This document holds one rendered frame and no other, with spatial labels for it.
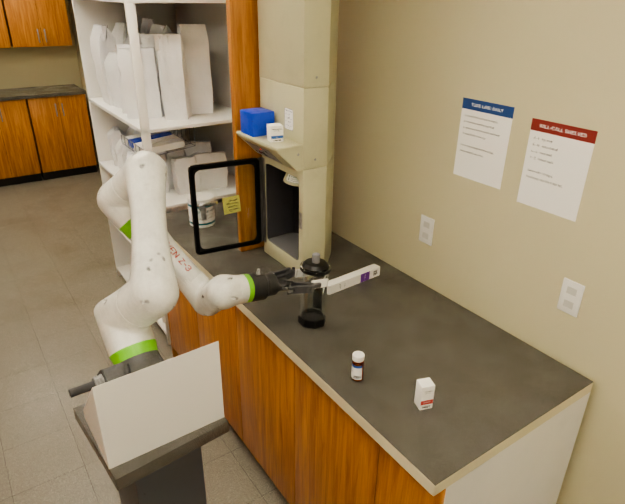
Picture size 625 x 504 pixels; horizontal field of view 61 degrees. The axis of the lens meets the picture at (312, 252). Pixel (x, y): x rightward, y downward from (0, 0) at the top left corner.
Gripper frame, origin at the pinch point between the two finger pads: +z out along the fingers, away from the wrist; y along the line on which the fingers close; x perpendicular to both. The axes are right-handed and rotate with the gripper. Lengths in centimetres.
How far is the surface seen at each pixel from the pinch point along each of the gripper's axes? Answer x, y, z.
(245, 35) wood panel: -75, 66, 0
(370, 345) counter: 16.8, -22.8, 10.8
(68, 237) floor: 116, 350, -7
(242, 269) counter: 19, 50, 1
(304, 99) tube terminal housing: -56, 29, 6
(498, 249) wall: -17, -32, 55
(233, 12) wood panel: -82, 66, -6
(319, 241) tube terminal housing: -0.5, 28.3, 22.8
